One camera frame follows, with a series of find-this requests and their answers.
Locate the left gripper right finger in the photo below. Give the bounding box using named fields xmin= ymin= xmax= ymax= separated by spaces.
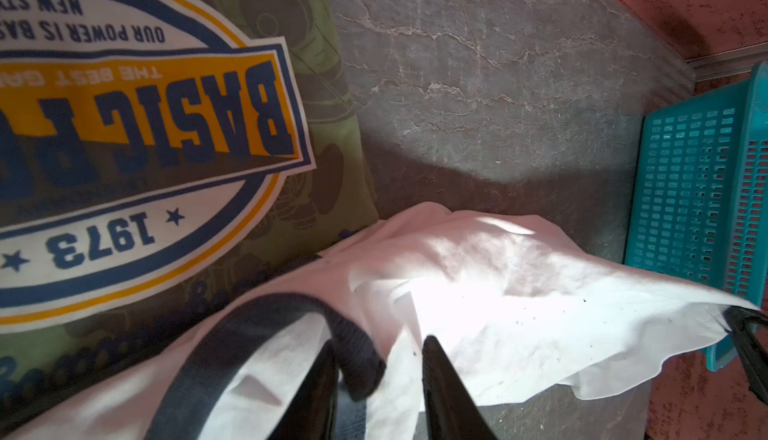
xmin=422 ymin=335 xmax=497 ymax=440

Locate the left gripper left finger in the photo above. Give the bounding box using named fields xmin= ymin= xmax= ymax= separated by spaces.
xmin=268 ymin=341 xmax=339 ymax=440

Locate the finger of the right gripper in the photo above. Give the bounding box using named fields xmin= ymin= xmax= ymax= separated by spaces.
xmin=723 ymin=306 xmax=767 ymax=404

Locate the teal plastic basket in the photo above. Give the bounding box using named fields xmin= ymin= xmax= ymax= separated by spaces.
xmin=624 ymin=63 xmax=767 ymax=371

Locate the white grey-trimmed tank top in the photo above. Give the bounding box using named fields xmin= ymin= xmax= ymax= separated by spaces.
xmin=14 ymin=203 xmax=753 ymax=439

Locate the olive green tank top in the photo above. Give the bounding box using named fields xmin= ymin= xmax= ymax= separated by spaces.
xmin=1 ymin=0 xmax=378 ymax=430

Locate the right aluminium corner post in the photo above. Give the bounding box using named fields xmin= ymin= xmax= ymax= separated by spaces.
xmin=687 ymin=42 xmax=768 ymax=82

